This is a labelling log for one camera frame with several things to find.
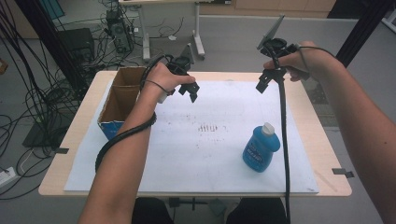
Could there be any black equipment case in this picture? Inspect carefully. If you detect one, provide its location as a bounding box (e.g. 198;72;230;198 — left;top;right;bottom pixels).
57;27;96;63

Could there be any white table mat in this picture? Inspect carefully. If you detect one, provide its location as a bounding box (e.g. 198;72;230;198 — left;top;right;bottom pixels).
64;78;320;194

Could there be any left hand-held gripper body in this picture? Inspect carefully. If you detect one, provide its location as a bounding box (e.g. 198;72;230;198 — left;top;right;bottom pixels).
166;43;196;77

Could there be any wooden cabinet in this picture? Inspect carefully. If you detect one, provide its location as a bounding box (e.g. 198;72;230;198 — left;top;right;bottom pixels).
199;0;337;19

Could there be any person's left hand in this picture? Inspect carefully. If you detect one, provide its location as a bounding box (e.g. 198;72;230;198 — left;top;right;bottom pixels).
141;61;196;105

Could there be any thick black right gripper cable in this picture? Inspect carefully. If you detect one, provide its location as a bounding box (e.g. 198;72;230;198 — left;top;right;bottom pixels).
270;46;292;224

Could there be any black computer tower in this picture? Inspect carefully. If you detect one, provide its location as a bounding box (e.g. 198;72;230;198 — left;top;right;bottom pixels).
105;8;135;54

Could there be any black metal frame post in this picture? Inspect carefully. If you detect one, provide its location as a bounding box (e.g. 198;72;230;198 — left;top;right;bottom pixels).
13;0;90;97
334;0;396;68

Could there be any teal panel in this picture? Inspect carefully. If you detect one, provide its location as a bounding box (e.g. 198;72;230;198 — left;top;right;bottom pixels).
38;0;65;21

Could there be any blue bottle with white cap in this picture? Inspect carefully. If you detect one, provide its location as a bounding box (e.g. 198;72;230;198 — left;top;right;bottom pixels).
242;121;281;174

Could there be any person's right hand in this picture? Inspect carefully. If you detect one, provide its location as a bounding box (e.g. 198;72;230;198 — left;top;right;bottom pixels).
262;40;344;83

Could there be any person's right leg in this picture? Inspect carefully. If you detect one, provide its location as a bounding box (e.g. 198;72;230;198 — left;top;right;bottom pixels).
225;197;289;224

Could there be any tangle of black floor cables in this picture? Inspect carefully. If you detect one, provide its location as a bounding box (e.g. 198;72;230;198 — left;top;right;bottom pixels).
0;0;185;200

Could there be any blue cardboard box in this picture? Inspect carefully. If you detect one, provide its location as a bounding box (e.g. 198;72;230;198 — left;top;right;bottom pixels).
97;65;149;141

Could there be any person's leg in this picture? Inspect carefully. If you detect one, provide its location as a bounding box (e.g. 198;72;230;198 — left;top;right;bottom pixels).
225;197;289;224
132;197;176;224

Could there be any black floor plate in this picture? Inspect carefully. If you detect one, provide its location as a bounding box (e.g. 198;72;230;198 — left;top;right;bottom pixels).
21;113;74;148

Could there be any white power strip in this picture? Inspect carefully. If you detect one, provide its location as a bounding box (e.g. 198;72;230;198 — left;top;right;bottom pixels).
0;166;17;189

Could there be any person's left leg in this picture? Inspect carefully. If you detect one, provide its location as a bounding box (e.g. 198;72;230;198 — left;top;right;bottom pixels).
132;197;176;224

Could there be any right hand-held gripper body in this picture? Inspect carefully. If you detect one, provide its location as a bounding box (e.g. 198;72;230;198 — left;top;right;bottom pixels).
256;13;300;82

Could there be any white desk with metal legs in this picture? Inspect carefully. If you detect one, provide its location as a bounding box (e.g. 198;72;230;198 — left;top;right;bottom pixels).
118;0;206;63

